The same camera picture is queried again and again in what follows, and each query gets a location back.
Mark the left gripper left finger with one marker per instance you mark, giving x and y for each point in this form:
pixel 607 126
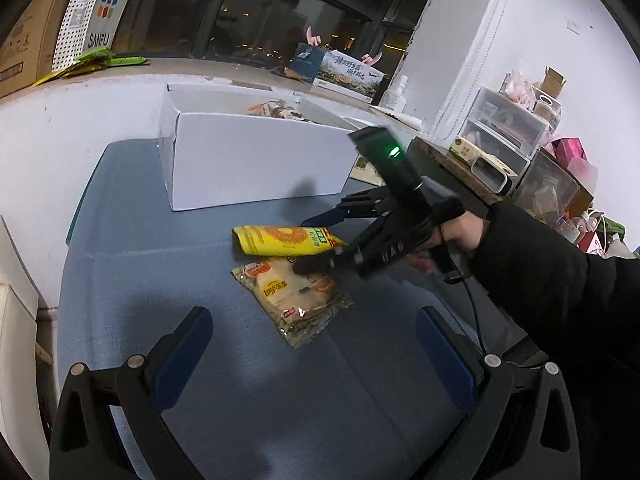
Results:
pixel 173 359

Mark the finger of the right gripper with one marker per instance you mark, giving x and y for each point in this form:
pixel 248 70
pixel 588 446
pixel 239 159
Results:
pixel 330 217
pixel 313 264

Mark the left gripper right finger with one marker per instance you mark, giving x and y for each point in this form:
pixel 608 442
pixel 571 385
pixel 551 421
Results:
pixel 453 356

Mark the yellow sunflower seed bag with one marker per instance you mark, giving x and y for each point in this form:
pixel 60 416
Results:
pixel 285 241

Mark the white orange noodle snack bag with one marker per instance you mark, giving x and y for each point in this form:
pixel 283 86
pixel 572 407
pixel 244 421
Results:
pixel 278 109

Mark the right forearm black sleeve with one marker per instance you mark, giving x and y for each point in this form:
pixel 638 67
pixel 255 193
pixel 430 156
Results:
pixel 582 311

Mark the right hand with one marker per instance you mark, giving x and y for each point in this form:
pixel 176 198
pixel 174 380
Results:
pixel 466 231

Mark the small rice cracker bag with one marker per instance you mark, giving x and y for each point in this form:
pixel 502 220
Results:
pixel 301 306

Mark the beige tissue pack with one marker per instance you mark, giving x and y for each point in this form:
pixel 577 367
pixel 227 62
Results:
pixel 364 171

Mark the white grey device on desk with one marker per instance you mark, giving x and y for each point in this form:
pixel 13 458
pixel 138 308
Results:
pixel 494 174

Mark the white plastic bottle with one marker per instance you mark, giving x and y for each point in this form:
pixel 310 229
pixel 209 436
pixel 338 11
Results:
pixel 393 98

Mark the clear drawer organizer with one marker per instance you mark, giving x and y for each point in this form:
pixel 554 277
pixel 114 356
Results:
pixel 502 128

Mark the white cardboard storage box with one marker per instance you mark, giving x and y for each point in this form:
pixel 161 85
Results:
pixel 213 153

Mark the clear acrylic container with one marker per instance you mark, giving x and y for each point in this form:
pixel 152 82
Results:
pixel 546 189

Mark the landscape printed carton box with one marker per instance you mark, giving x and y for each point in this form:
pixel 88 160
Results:
pixel 337 71

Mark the brown paper scrap on sill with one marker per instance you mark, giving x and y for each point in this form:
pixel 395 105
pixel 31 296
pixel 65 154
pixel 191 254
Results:
pixel 292 74

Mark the cream sofa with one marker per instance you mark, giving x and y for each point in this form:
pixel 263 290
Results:
pixel 21 424

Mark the pink box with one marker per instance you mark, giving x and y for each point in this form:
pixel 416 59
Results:
pixel 566 149

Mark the green snack packets on sill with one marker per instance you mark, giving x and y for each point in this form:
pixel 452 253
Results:
pixel 90 62

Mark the white SANFU shopping bag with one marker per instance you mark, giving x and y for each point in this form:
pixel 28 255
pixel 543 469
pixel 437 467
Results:
pixel 86 25

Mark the brown cardboard box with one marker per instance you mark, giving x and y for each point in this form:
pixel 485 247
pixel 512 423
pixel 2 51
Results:
pixel 26 54

